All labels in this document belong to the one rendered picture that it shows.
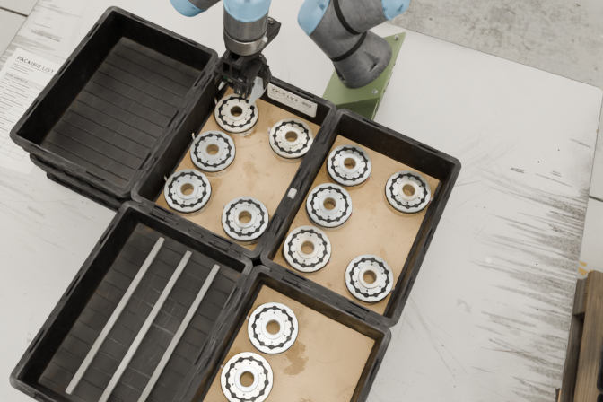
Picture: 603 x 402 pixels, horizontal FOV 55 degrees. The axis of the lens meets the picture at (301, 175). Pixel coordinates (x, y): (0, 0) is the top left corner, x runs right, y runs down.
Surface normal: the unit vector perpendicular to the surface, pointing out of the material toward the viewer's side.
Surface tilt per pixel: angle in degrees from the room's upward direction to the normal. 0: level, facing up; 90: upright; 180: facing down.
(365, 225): 0
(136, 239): 0
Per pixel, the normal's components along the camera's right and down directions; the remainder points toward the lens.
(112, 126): 0.05, -0.39
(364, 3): -0.40, 0.60
